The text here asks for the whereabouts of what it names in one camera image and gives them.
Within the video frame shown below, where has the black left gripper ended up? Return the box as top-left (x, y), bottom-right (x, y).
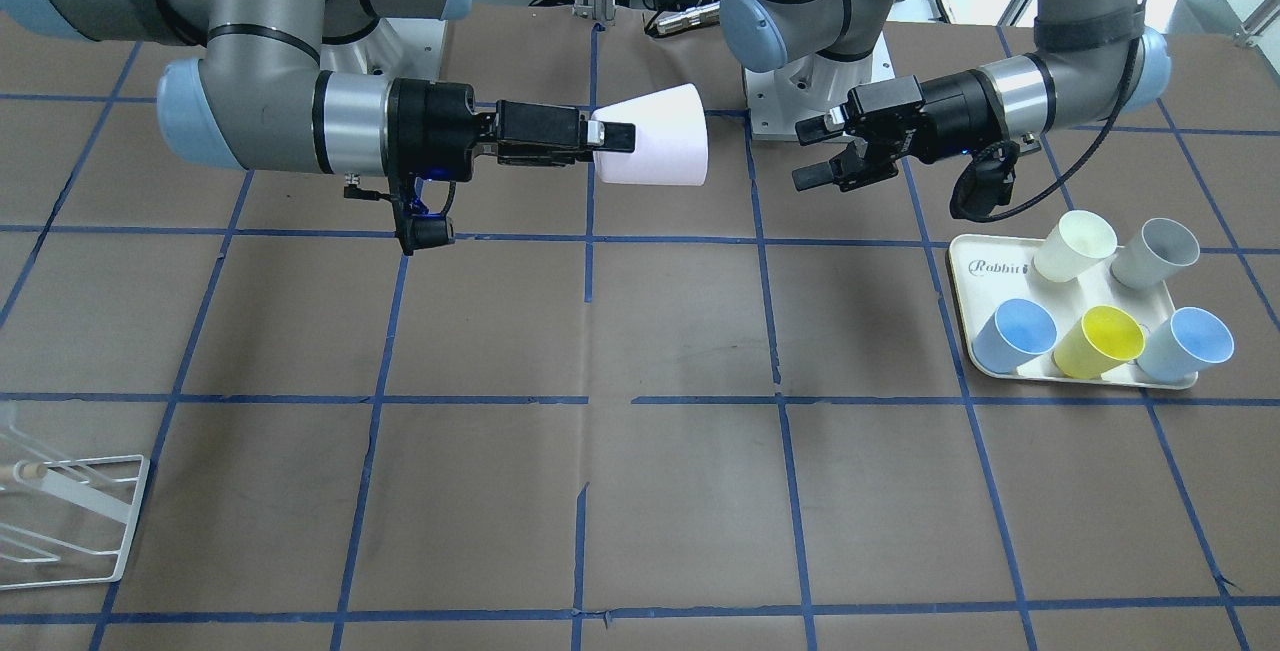
top-left (794, 72), bottom-right (991, 192)

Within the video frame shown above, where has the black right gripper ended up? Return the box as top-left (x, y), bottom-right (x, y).
top-left (385, 78), bottom-right (637, 182)

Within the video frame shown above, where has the silver cylindrical connector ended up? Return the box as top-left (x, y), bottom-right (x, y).
top-left (644, 0), bottom-right (721, 38)

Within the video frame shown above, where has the cream white cup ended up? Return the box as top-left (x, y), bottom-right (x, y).
top-left (1033, 208), bottom-right (1117, 283)

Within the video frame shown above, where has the blue cup near tray corner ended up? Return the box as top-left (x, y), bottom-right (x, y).
top-left (972, 297), bottom-right (1059, 373)

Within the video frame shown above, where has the pink cup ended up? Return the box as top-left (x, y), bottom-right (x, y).
top-left (591, 83), bottom-right (708, 185)

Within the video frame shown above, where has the yellow cup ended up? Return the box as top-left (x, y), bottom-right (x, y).
top-left (1052, 304), bottom-right (1146, 379)

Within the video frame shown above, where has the cream rabbit tray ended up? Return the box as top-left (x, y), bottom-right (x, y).
top-left (947, 235), bottom-right (1199, 390)

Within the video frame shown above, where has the white wire cup rack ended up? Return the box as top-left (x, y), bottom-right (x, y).
top-left (1, 402), bottom-right (150, 591)

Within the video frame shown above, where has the light blue cup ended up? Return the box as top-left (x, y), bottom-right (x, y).
top-left (1135, 306), bottom-right (1236, 385)

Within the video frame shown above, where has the grey cup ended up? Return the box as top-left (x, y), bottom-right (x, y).
top-left (1110, 217), bottom-right (1201, 290)

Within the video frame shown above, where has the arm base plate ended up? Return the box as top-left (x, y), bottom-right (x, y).
top-left (742, 36), bottom-right (895, 142)
top-left (320, 18), bottom-right (447, 81)

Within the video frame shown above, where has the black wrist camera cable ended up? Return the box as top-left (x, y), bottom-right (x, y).
top-left (950, 0), bottom-right (1166, 224)

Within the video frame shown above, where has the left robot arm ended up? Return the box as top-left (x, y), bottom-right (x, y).
top-left (719, 0), bottom-right (1172, 205)

